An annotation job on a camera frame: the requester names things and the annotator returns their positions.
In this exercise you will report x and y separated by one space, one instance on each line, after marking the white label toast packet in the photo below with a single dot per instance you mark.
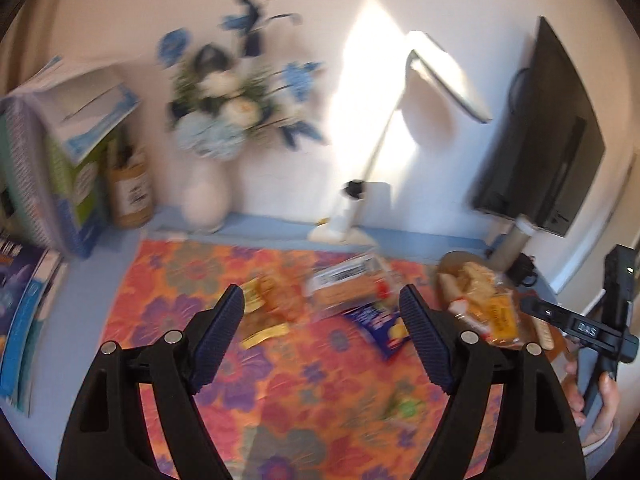
345 285

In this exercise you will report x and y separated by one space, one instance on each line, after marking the person's right hand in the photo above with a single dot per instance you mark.
607 405

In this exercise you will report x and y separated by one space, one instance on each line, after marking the blue white flower bouquet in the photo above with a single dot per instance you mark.
225 110

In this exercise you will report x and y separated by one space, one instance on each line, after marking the black monitor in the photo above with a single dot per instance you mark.
547 135

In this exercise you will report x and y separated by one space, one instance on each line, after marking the pile of flat blue books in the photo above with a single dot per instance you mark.
25 320

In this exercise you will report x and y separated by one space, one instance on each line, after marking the white desk lamp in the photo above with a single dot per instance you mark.
350 210

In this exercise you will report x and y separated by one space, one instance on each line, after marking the row of upright books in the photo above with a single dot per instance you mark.
27 175

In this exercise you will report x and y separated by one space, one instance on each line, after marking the orange red snack packet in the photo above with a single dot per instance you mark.
280 300

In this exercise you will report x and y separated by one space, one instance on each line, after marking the bamboo pen holder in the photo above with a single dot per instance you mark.
130 192

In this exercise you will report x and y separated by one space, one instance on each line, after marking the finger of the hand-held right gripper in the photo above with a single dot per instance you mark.
545 312

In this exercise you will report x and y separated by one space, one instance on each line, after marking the floral woven table cloth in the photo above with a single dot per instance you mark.
310 390

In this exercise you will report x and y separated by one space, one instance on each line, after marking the blue snack packet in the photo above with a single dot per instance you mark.
377 330

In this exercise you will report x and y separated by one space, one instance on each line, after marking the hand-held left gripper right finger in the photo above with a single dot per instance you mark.
425 340

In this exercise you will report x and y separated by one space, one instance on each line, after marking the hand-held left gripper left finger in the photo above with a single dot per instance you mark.
220 330

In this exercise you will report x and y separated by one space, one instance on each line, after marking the orange cake packet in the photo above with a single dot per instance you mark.
502 320

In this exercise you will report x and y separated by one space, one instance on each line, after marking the thin yellow snack packet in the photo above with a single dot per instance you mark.
265 336

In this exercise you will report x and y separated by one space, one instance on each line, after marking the grey monitor stand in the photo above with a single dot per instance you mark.
515 242

